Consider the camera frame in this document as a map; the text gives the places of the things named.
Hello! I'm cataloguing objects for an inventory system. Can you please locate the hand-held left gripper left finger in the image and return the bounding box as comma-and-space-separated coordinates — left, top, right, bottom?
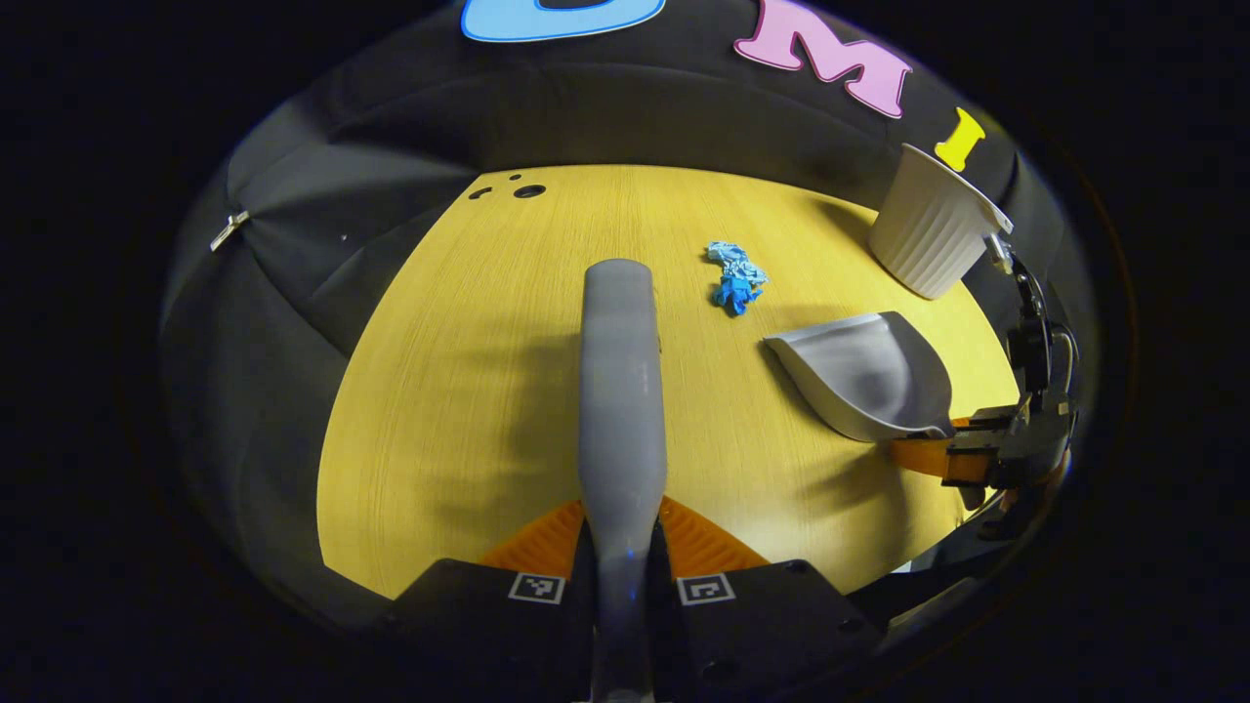
386, 501, 597, 703

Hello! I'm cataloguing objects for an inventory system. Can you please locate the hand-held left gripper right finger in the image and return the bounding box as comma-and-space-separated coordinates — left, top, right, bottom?
650, 496, 886, 703

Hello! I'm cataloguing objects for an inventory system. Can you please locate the grey dustpan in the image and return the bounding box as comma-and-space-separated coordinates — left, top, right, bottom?
764, 311, 957, 444

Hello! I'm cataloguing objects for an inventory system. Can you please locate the white ribbed garbage bin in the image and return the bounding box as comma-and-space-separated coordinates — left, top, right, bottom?
868, 144, 1015, 300

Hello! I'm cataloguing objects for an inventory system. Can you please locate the blue paper trash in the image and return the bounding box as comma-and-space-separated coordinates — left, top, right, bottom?
706, 241, 770, 317

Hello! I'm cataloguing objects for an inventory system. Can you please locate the small grey broom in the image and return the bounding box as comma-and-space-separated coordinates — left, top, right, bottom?
578, 259, 669, 703

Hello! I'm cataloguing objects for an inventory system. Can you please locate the wooden desktop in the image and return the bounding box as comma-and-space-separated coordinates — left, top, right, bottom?
317, 164, 1022, 600

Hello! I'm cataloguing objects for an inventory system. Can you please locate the black backdrop cloth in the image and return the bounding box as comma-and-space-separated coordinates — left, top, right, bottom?
161, 0, 1075, 631

